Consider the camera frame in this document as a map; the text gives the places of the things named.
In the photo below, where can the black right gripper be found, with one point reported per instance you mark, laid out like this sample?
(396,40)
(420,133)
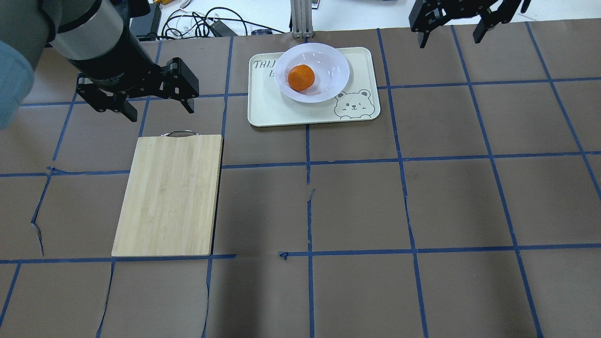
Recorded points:
(451,11)

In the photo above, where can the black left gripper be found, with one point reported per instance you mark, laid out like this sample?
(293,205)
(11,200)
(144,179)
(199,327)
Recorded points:
(114,65)

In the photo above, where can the white round plate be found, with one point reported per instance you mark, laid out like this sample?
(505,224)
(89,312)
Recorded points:
(330,67)

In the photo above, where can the orange fruit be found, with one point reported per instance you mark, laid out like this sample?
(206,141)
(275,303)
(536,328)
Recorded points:
(301,77)

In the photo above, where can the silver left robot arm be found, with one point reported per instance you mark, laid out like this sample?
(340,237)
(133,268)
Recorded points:
(95,37)

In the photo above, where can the cream bear tray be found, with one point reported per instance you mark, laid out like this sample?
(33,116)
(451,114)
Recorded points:
(268,107)

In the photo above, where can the bamboo cutting board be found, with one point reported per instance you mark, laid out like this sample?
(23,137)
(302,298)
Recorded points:
(169,206)

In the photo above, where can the aluminium frame post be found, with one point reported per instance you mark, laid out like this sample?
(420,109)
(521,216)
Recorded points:
(301,22)

